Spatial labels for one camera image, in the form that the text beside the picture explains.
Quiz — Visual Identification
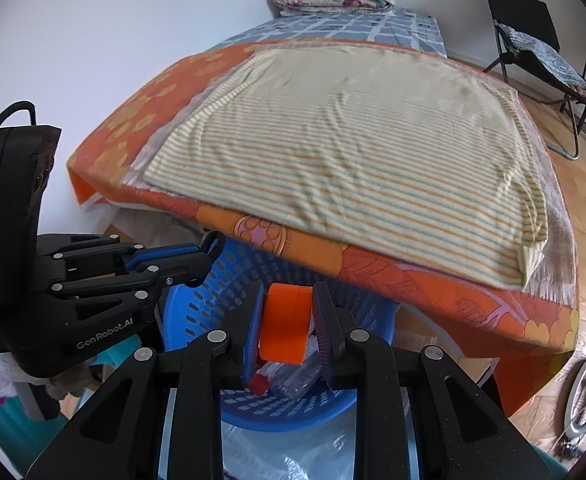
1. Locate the blue plastic basket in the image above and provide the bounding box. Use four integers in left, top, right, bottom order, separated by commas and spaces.
160, 236, 400, 434

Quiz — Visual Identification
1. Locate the black folding chair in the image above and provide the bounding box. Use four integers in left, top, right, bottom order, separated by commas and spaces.
479, 0, 586, 162

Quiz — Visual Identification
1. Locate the clear plastic bag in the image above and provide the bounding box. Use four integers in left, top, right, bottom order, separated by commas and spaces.
217, 409, 365, 480

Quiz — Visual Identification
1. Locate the blue checked bedsheet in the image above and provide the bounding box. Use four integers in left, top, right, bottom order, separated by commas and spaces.
220, 7, 449, 59

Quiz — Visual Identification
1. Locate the patterned grey chair cushion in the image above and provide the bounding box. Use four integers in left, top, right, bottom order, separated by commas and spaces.
502, 22, 586, 97

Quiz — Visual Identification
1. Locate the orange plastic piece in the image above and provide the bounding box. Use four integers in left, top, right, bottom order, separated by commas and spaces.
257, 282, 315, 366

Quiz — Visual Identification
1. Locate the black cable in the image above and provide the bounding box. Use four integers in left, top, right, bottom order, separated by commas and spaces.
0, 101, 39, 133

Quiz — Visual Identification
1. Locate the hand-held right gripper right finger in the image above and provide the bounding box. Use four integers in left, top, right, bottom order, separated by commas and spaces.
312, 281, 567, 480

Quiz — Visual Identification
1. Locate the striped yellow blanket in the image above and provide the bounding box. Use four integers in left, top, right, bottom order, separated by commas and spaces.
143, 44, 550, 292

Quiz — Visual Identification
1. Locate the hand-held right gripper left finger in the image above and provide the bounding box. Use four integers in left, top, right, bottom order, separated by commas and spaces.
26, 282, 266, 480

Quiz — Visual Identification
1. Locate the orange patterned bedsheet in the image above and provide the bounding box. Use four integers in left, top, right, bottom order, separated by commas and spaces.
65, 36, 582, 419

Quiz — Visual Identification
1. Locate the teal cloth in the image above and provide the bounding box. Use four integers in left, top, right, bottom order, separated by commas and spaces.
0, 332, 141, 480

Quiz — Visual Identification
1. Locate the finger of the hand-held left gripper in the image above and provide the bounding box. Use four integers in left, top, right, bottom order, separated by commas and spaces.
50, 254, 214, 307
37, 230, 227, 274

